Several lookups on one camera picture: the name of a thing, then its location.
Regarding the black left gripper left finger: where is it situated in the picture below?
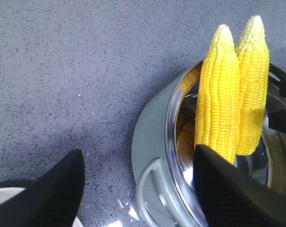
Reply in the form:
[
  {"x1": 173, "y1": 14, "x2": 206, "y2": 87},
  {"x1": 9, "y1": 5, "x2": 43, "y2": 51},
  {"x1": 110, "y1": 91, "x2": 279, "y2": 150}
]
[{"x1": 0, "y1": 149, "x2": 84, "y2": 227}]

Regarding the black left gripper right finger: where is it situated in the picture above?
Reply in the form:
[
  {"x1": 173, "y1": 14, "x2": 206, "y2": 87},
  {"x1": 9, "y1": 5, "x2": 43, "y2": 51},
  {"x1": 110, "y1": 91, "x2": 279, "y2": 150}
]
[{"x1": 193, "y1": 145, "x2": 286, "y2": 227}]

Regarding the yellow corn cob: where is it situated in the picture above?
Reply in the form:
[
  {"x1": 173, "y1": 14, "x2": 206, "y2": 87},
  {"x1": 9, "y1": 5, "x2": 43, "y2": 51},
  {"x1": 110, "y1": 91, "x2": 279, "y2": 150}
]
[
  {"x1": 236, "y1": 15, "x2": 269, "y2": 156},
  {"x1": 194, "y1": 24, "x2": 240, "y2": 164}
]

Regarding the beige round plate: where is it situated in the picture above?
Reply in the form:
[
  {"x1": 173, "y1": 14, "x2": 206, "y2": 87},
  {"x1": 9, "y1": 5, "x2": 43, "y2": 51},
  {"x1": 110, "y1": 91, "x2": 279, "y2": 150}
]
[{"x1": 0, "y1": 187, "x2": 85, "y2": 227}]

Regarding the grey-green electric cooking pot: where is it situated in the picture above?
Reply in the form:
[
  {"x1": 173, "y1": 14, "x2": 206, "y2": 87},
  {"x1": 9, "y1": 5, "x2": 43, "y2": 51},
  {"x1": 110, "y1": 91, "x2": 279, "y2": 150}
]
[{"x1": 132, "y1": 63, "x2": 286, "y2": 227}]

